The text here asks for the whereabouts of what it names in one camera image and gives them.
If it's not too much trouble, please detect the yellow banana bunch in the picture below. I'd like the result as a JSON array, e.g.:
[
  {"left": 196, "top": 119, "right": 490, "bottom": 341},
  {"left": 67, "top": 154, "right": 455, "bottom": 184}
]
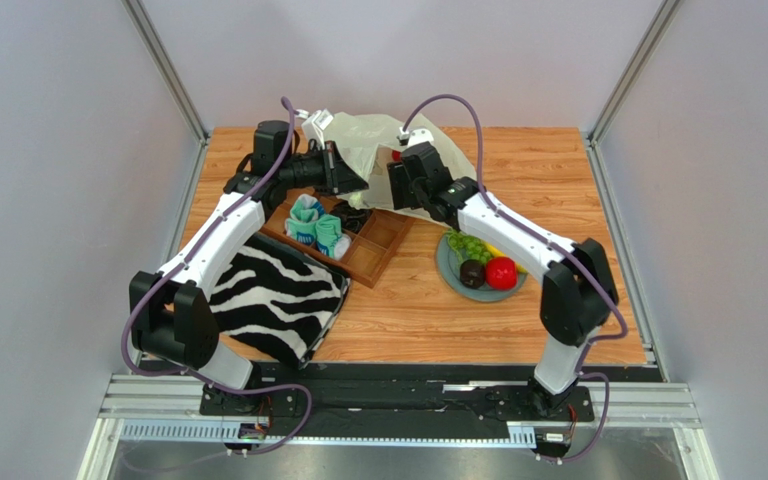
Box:
[{"left": 484, "top": 242, "right": 527, "bottom": 274}]

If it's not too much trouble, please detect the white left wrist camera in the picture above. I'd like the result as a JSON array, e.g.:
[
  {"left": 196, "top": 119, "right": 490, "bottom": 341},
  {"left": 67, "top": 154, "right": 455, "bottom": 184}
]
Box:
[{"left": 295, "top": 109, "right": 334, "bottom": 147}]

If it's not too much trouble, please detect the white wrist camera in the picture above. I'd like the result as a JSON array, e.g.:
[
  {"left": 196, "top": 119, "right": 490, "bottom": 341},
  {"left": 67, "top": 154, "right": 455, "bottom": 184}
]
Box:
[
  {"left": 397, "top": 128, "right": 434, "bottom": 148},
  {"left": 295, "top": 109, "right": 334, "bottom": 147}
]

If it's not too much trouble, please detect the pale green plastic bag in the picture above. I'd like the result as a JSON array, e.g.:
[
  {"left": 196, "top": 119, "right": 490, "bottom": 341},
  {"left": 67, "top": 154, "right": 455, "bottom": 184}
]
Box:
[{"left": 323, "top": 112, "right": 477, "bottom": 212}]

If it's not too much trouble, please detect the zebra striped cloth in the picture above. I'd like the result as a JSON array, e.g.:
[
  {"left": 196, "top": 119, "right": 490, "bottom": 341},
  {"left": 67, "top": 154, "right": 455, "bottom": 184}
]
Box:
[{"left": 209, "top": 233, "right": 351, "bottom": 370}]

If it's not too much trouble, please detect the red apple front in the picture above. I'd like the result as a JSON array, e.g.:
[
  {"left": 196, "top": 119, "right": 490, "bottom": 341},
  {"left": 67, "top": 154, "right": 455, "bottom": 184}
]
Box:
[{"left": 485, "top": 257, "right": 519, "bottom": 291}]

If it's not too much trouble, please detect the wooden compartment tray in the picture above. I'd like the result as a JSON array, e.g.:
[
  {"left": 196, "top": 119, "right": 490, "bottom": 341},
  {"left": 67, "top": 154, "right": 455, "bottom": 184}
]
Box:
[{"left": 260, "top": 190, "right": 415, "bottom": 288}]

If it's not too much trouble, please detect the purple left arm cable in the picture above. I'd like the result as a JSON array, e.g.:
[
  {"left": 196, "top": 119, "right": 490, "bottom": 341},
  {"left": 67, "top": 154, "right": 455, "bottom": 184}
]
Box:
[{"left": 119, "top": 96, "right": 313, "bottom": 457}]

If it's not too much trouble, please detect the aluminium frame rail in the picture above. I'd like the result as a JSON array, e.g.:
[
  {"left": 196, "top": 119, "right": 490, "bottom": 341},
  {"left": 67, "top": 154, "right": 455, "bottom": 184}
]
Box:
[{"left": 78, "top": 362, "right": 718, "bottom": 479}]

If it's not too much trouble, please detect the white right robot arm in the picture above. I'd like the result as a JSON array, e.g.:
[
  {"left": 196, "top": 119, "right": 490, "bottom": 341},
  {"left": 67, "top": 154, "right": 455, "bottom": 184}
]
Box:
[{"left": 387, "top": 140, "right": 618, "bottom": 396}]

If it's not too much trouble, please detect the dark purple plum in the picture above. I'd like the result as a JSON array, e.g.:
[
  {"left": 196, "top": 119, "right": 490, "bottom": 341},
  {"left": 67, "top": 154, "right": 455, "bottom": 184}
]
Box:
[{"left": 459, "top": 259, "right": 485, "bottom": 289}]

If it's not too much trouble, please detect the black rolled sock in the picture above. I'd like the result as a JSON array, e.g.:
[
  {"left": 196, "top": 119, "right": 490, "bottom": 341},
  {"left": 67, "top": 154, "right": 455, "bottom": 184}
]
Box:
[{"left": 329, "top": 200, "right": 372, "bottom": 234}]

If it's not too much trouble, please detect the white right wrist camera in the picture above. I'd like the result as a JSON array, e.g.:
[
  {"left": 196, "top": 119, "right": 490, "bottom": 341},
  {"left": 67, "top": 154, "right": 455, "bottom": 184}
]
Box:
[{"left": 397, "top": 128, "right": 434, "bottom": 148}]

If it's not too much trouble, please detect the grey blue plate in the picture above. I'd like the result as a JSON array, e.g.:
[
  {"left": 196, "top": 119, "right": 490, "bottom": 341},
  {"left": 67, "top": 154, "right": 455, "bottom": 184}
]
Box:
[{"left": 435, "top": 229, "right": 528, "bottom": 303}]

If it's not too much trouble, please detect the green grape bunch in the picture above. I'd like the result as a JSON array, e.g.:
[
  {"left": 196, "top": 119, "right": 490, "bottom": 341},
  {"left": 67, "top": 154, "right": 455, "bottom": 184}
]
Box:
[{"left": 444, "top": 229, "right": 493, "bottom": 265}]

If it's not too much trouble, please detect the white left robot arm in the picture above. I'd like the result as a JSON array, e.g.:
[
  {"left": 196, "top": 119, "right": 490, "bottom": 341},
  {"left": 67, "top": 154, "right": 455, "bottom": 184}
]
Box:
[{"left": 120, "top": 119, "right": 369, "bottom": 395}]

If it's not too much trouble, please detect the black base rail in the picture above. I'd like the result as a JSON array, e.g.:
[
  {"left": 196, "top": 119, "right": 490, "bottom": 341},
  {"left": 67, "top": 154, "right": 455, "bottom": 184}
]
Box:
[{"left": 198, "top": 360, "right": 598, "bottom": 441}]

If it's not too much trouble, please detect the teal white sock pair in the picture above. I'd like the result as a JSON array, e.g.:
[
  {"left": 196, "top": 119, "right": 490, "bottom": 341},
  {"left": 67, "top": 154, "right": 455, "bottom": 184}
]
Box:
[{"left": 284, "top": 194, "right": 351, "bottom": 260}]

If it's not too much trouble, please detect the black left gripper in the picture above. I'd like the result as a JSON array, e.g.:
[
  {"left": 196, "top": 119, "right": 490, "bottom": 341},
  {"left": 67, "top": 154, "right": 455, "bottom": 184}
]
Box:
[{"left": 279, "top": 142, "right": 368, "bottom": 198}]

